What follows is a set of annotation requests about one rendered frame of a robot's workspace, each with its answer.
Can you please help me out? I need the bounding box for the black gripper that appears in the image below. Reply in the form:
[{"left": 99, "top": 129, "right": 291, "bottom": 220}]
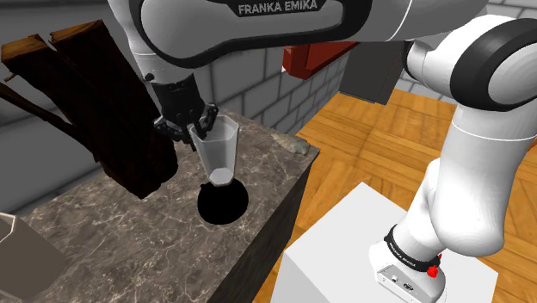
[{"left": 149, "top": 74, "right": 220, "bottom": 153}]

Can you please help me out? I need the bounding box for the translucent white angular cup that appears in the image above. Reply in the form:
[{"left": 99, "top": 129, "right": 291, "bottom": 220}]
[{"left": 188, "top": 114, "right": 241, "bottom": 188}]

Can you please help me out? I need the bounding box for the dark brown wooden block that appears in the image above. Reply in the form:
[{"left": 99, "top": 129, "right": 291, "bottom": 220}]
[{"left": 0, "top": 18, "right": 180, "bottom": 201}]

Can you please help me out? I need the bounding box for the black round disc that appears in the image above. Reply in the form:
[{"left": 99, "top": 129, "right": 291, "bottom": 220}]
[{"left": 196, "top": 177, "right": 250, "bottom": 226}]

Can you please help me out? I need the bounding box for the small grey crumpled lump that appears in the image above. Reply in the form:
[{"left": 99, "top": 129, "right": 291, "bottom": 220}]
[{"left": 270, "top": 133, "right": 312, "bottom": 157}]

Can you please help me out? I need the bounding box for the red block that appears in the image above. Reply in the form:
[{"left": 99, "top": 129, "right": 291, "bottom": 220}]
[{"left": 281, "top": 40, "right": 360, "bottom": 81}]

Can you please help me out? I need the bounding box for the dark grey block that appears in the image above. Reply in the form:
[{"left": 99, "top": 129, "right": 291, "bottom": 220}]
[{"left": 338, "top": 40, "right": 406, "bottom": 107}]

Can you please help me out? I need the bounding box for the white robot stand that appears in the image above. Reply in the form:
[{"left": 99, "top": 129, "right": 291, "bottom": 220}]
[{"left": 270, "top": 181, "right": 500, "bottom": 303}]

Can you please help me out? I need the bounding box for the grey angular container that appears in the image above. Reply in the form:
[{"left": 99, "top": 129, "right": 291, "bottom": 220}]
[{"left": 0, "top": 211, "right": 69, "bottom": 301}]

